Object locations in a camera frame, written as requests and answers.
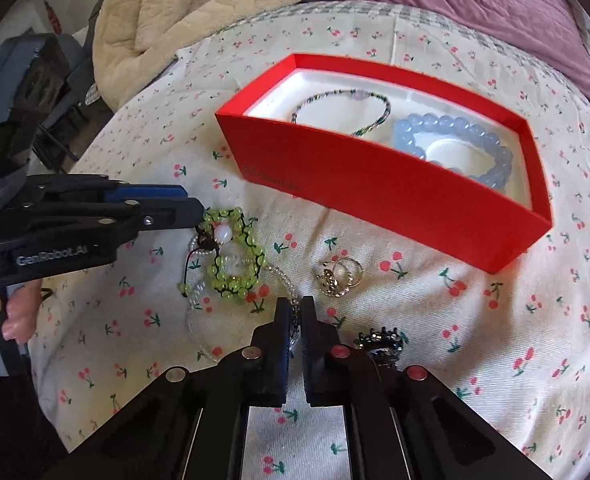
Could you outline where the dark object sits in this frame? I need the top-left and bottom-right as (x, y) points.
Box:
(35, 35), (118, 173)

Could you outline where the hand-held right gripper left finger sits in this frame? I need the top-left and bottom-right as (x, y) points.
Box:
(67, 296), (296, 480)

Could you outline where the cherry print bed sheet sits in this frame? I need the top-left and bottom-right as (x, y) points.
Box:
(30, 2), (590, 480)

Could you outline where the person's left hand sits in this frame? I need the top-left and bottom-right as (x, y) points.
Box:
(0, 279), (44, 341)

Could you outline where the multicolour thin beaded bracelet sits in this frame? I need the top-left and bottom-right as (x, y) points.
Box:
(290, 89), (392, 138)

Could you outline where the dark cloth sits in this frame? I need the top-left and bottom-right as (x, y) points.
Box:
(0, 345), (73, 480)

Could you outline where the pale blue bead bracelet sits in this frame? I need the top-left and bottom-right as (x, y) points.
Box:
(392, 112), (516, 192)

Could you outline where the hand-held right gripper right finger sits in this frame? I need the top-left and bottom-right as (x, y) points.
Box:
(301, 296), (543, 480)

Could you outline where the green beaded cord bracelet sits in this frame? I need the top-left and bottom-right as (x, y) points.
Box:
(177, 208), (267, 301)

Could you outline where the beige quilted blanket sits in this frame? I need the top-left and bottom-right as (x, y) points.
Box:
(92, 0), (370, 111)

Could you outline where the thin gold ring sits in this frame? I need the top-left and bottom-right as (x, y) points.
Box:
(334, 255), (366, 287)

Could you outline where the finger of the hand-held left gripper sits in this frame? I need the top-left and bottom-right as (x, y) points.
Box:
(95, 197), (206, 241)
(102, 183), (190, 206)

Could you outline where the clear bead bracelet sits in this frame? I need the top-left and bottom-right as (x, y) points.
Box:
(185, 237), (300, 361)

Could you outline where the red jewelry box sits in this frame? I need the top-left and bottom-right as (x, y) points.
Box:
(215, 52), (554, 275)

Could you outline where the red wall sticker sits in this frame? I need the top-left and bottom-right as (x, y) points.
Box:
(39, 0), (64, 33)

